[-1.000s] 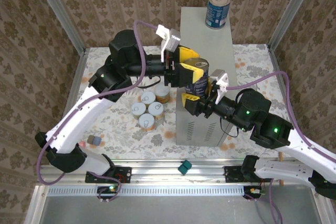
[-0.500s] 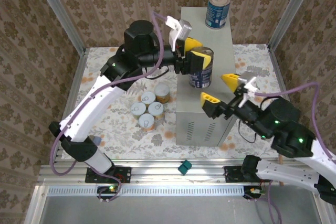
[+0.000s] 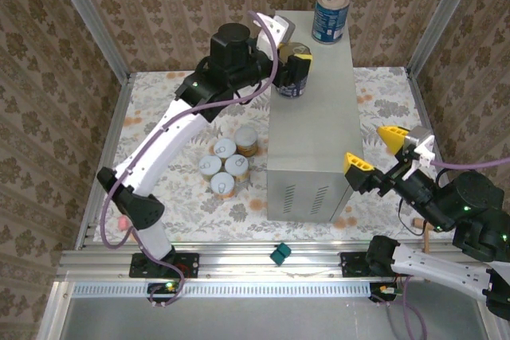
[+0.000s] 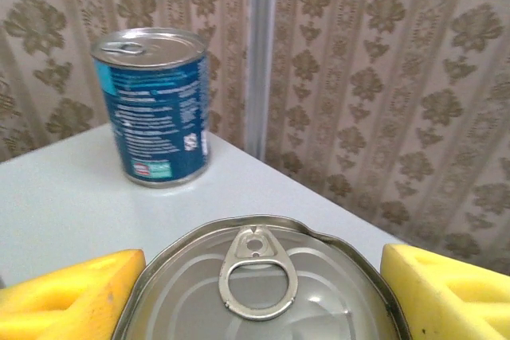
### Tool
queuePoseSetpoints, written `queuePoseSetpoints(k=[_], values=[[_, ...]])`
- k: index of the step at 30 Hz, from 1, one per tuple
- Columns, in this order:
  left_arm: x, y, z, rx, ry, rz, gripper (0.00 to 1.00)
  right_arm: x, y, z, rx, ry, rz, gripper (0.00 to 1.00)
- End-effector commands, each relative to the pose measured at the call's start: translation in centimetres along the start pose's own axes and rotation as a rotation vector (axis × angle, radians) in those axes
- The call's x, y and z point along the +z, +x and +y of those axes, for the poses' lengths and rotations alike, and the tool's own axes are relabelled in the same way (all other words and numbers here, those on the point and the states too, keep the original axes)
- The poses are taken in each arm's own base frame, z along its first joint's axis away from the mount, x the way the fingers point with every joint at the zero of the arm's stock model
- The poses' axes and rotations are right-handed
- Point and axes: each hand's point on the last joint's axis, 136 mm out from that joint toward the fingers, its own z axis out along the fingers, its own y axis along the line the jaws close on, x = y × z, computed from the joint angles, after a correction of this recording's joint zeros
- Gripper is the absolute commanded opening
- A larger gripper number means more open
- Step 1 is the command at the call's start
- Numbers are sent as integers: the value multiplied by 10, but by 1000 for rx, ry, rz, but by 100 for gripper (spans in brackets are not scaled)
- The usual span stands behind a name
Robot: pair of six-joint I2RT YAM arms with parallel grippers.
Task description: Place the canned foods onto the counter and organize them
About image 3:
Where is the dark blue label tin can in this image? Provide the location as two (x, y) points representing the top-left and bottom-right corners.
(277, 41), (312, 99)

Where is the light blue label tin can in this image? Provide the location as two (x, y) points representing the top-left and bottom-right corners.
(311, 0), (351, 44)

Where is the can with white plastic lid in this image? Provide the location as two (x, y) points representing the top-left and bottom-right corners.
(233, 125), (259, 158)

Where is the yellow label tin can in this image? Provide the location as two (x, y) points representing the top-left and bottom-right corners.
(213, 138), (238, 162)
(224, 154), (251, 182)

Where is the green label tin can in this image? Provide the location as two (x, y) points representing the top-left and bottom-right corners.
(198, 154), (223, 182)

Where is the orange fruit label tin can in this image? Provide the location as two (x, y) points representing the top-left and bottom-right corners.
(210, 172), (237, 200)

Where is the grey metal box counter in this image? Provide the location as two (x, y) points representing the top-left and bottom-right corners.
(265, 9), (367, 222)

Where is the small wooden mallet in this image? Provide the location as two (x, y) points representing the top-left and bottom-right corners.
(412, 217), (434, 254)

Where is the teal toy block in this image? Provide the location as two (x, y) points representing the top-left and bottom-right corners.
(269, 242), (292, 266)

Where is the right controller board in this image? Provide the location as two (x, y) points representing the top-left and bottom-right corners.
(368, 280), (404, 304)

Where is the floral patterned table cover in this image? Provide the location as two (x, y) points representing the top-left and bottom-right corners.
(93, 67), (443, 244)

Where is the grey metal tray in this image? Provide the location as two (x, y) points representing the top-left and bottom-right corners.
(37, 279), (503, 340)

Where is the left controller board green light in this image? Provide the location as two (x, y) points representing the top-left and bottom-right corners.
(147, 280), (185, 304)

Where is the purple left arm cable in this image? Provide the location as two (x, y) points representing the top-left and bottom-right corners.
(99, 10), (280, 309)

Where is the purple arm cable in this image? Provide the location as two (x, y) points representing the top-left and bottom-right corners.
(99, 10), (280, 309)
(400, 155), (510, 340)

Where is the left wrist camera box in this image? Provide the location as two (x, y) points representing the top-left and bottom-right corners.
(254, 14), (296, 54)

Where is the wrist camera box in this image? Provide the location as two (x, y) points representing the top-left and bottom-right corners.
(254, 14), (296, 54)
(401, 125), (436, 181)

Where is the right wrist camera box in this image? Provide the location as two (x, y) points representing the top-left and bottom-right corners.
(401, 125), (436, 181)

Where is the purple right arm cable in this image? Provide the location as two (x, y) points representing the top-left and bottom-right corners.
(400, 155), (510, 340)

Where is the left aluminium side rail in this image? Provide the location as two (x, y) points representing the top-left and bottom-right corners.
(73, 72), (135, 249)

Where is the right aluminium frame post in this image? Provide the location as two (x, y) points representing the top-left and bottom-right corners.
(406, 0), (485, 78)

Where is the aluminium frame post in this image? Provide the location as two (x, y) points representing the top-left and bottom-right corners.
(406, 0), (485, 78)
(45, 0), (132, 80)

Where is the aluminium front mounting rail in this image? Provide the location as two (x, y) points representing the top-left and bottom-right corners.
(55, 242), (491, 281)

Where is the left aluminium frame post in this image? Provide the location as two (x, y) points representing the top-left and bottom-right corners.
(45, 0), (132, 80)

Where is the slotted white cable duct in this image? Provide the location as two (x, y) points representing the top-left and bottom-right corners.
(71, 280), (378, 299)

